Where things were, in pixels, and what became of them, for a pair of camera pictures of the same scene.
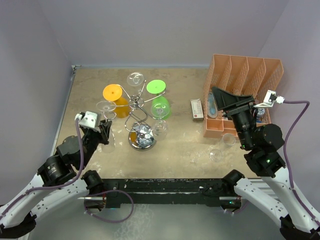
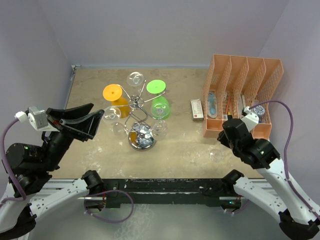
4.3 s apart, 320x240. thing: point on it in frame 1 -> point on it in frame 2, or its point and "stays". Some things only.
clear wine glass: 159,111 stays
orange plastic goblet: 114,92 stays
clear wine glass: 135,79 stays
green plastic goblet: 160,107 stays
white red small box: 196,109 stays
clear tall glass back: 108,106 -> 112,115
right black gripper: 230,103 -> 222,138
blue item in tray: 212,107 stays
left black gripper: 104,127 -> 76,122
